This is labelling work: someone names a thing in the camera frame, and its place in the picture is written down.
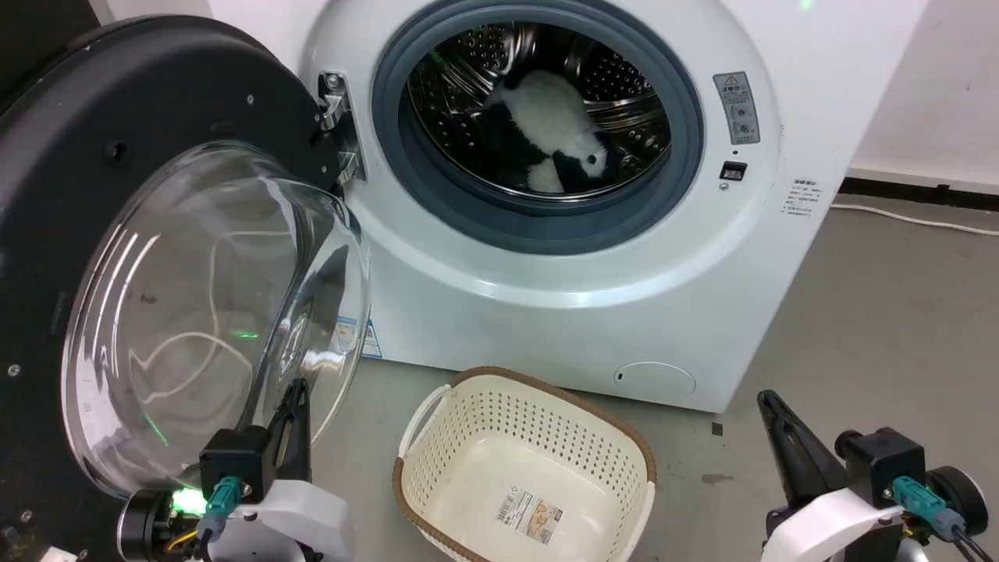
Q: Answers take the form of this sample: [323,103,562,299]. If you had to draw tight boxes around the white front-load washing machine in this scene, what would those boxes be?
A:
[209,0,930,414]

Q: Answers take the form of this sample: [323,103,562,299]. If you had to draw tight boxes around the teal cable connector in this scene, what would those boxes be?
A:
[197,476,244,542]
[891,475,966,541]

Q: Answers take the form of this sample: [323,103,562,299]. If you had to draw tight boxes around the round filter cover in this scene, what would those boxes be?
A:
[613,361,697,400]

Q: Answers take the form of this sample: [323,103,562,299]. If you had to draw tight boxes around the black washer door with glass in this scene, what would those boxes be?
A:
[0,16,374,562]

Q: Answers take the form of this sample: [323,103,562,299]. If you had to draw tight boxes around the metal door hinge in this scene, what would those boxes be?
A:
[316,72,368,184]

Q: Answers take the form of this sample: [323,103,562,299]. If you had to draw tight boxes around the white floor cable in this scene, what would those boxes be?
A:
[829,203,999,237]

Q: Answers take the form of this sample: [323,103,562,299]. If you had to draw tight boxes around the blue and white label sticker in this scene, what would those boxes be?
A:
[334,316,383,360]

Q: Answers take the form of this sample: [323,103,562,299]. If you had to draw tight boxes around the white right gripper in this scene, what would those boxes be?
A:
[756,389,910,562]

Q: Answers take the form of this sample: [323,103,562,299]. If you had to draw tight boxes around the black baseboard strip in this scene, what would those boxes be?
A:
[839,177,999,213]

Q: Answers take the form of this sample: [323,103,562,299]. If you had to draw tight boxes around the stainless steel drum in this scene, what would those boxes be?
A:
[406,22,672,197]

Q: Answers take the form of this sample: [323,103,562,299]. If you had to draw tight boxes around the black and white panda plush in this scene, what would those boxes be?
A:
[475,69,617,194]

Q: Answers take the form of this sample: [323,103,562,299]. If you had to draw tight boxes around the grey warning sticker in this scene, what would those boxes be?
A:
[713,72,761,146]

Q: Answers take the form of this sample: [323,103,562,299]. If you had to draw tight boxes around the teal right cable connector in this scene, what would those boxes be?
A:
[891,475,966,541]

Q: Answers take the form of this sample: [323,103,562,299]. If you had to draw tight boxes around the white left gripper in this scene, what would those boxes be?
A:
[204,379,356,562]

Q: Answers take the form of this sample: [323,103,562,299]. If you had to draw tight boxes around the small text sticker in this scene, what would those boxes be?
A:
[783,178,820,219]

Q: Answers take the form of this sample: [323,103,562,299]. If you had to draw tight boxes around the teal left cable connector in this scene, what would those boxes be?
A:
[197,476,244,542]

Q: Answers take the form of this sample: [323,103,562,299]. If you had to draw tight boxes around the cream perforated laundry basket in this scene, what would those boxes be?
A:
[393,366,657,562]

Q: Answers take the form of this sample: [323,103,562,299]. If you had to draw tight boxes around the printed product label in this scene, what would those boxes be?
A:
[493,489,563,546]

